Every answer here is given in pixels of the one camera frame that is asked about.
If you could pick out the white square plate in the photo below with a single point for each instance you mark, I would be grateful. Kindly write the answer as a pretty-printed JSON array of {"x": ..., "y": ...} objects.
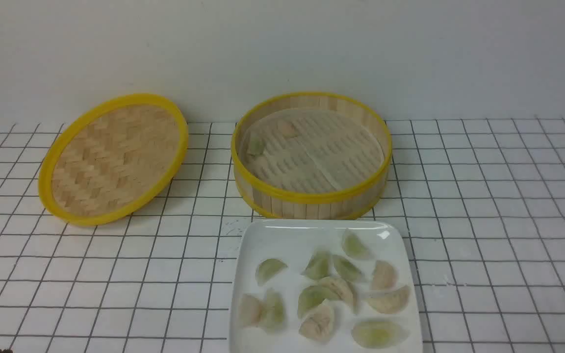
[{"x": 294, "y": 243}]

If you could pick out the white mesh steamer liner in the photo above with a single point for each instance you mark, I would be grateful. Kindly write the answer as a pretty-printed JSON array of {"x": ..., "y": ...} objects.
[{"x": 332, "y": 152}]

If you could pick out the yellow-rimmed bamboo steamer basket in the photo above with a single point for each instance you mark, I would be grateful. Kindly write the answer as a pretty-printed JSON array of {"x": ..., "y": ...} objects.
[{"x": 346, "y": 204}]

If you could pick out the beige dumpling centre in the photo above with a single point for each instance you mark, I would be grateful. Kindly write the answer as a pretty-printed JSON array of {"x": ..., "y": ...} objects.
[{"x": 344, "y": 291}]

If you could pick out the beige dumpling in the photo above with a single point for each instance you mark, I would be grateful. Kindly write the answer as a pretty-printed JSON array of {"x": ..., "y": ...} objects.
[
  {"x": 390, "y": 302},
  {"x": 344, "y": 291}
]

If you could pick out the beige dumpling right lower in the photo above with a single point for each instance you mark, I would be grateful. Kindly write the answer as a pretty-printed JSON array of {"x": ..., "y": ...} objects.
[{"x": 390, "y": 302}]

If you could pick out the yellow-rimmed bamboo steamer lid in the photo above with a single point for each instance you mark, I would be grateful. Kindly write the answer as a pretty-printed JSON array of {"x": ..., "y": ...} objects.
[{"x": 113, "y": 160}]

